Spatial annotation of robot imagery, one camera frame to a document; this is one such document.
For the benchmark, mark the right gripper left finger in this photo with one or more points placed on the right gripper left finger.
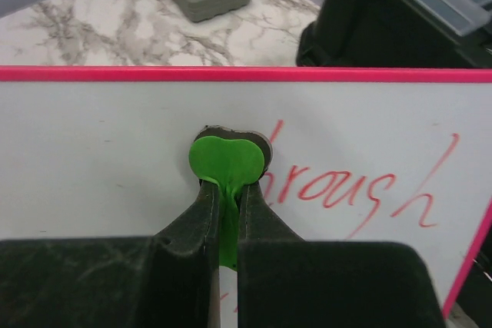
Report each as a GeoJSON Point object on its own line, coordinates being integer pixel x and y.
{"type": "Point", "coordinates": [169, 279]}

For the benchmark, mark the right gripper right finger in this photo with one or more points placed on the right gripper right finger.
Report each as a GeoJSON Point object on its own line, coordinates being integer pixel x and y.
{"type": "Point", "coordinates": [285, 281]}

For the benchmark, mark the green whiteboard eraser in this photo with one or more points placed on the green whiteboard eraser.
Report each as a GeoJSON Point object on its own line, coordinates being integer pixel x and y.
{"type": "Point", "coordinates": [231, 160]}

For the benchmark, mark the pink framed whiteboard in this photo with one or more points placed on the pink framed whiteboard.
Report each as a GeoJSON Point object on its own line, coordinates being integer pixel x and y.
{"type": "Point", "coordinates": [389, 155]}

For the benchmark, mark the black plastic toolbox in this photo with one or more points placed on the black plastic toolbox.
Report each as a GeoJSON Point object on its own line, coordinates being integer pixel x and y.
{"type": "Point", "coordinates": [398, 34]}

